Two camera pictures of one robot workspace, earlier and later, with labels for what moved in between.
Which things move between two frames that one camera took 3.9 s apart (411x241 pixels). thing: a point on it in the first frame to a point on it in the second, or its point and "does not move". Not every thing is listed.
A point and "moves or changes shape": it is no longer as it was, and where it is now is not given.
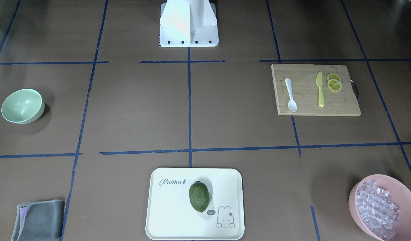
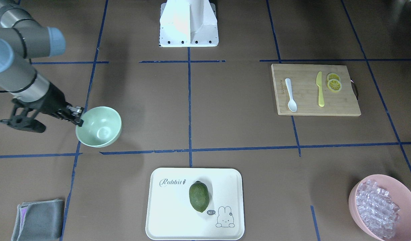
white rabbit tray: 196,204 does not move
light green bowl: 23,106 moves or changes shape
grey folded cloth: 39,221 does not move
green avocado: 199,195 does not move
